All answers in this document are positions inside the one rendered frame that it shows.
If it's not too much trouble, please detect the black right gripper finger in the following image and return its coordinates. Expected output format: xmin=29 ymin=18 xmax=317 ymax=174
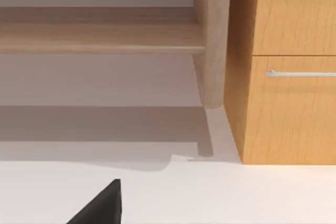
xmin=65 ymin=178 xmax=123 ymax=224

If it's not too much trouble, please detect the pale wooden open shelf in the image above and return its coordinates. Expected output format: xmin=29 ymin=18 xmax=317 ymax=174
xmin=0 ymin=0 xmax=232 ymax=111

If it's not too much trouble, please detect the orange wooden cupboard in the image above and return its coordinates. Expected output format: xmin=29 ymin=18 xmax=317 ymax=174
xmin=224 ymin=0 xmax=336 ymax=166

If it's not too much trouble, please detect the wooden drawer front with handle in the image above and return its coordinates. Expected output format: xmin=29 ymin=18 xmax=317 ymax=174
xmin=243 ymin=55 xmax=336 ymax=166

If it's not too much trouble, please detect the long metal handle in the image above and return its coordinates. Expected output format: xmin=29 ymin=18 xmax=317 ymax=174
xmin=265 ymin=69 xmax=336 ymax=78

